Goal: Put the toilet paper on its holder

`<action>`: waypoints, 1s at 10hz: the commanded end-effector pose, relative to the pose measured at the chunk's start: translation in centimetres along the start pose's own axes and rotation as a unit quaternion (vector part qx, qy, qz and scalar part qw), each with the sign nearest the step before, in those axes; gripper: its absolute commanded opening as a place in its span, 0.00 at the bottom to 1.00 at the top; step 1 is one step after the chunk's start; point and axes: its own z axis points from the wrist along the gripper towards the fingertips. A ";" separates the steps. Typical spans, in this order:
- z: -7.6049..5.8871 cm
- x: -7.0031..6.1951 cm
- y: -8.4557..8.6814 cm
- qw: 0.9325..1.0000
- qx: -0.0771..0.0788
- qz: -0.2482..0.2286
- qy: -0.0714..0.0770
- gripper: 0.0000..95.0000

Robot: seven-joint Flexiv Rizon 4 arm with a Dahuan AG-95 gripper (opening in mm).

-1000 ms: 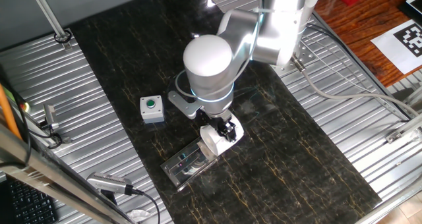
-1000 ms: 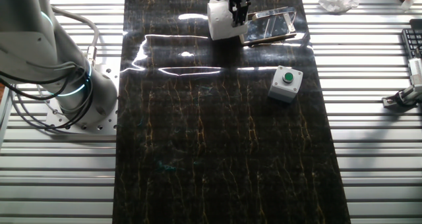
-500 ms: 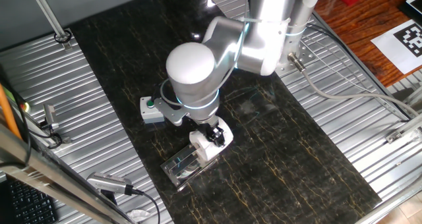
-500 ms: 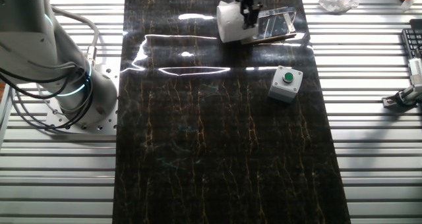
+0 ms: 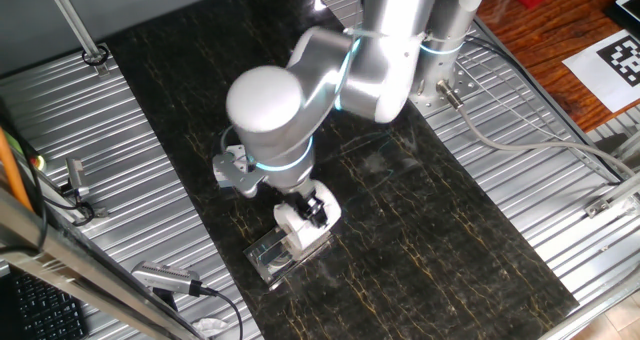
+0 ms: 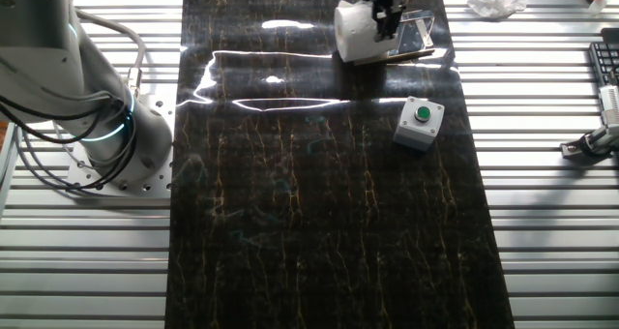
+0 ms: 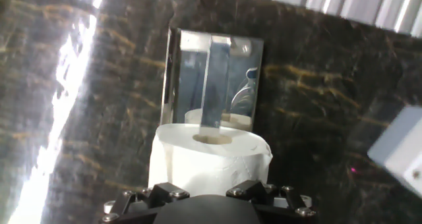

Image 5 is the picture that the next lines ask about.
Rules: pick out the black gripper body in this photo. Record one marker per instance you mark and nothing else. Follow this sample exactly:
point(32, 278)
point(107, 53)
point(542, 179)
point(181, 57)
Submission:
point(302, 202)

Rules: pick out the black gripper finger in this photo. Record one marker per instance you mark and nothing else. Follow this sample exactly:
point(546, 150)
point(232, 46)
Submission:
point(316, 215)

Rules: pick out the white toilet paper roll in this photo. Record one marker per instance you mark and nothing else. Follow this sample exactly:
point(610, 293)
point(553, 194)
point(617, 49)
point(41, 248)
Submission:
point(300, 237)

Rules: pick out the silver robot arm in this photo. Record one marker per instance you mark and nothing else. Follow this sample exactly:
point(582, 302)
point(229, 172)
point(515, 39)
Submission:
point(270, 110)

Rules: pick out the black marble pattern mat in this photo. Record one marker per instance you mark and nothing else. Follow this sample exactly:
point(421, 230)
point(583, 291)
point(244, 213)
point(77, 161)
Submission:
point(450, 260)

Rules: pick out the crumpled white tissue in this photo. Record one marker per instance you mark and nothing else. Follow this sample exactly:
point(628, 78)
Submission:
point(210, 326)

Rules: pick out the black keyboard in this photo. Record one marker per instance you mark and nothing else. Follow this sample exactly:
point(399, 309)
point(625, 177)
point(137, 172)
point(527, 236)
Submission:
point(45, 310)

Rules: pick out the brown wooden table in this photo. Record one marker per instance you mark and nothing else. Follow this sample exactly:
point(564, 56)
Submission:
point(540, 40)

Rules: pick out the silver metal pole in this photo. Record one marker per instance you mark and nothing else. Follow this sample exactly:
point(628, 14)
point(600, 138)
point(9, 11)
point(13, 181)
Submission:
point(75, 25)

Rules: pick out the white paper with marker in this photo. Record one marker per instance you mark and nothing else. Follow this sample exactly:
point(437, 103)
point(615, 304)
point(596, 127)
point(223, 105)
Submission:
point(595, 75)

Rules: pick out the white tablet device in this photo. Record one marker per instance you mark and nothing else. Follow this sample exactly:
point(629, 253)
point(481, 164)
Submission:
point(631, 5)

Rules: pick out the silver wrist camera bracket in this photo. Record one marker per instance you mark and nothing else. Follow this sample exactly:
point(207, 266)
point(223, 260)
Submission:
point(235, 177)

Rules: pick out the silver ribbed exterior camera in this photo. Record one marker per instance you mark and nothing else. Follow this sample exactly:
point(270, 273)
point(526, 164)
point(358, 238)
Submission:
point(165, 277)

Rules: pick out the camera mount clamp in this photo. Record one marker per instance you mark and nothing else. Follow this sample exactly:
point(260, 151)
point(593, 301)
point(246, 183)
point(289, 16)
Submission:
point(165, 299)

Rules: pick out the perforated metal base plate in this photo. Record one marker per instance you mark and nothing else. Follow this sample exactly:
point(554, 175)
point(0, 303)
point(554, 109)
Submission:
point(462, 82)

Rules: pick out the aluminium frame beam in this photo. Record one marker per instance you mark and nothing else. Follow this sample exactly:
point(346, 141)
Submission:
point(75, 270)

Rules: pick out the silver metal bracket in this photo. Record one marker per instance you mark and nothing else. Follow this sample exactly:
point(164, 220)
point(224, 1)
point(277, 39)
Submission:
point(607, 204)

